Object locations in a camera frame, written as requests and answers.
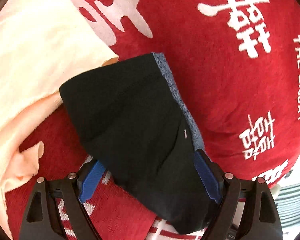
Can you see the black pants with blue waistband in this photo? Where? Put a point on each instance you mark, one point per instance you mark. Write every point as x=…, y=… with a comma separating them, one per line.
x=130, y=116

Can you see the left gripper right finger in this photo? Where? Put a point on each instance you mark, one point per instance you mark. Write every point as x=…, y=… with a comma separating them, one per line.
x=245, y=207

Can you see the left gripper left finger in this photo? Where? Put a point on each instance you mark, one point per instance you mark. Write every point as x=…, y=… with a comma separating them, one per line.
x=42, y=219

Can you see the red blanket with white characters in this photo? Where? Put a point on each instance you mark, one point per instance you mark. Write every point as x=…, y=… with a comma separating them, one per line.
x=236, y=64

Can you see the peach white folded towel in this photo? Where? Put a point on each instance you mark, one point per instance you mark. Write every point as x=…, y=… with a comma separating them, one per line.
x=43, y=43

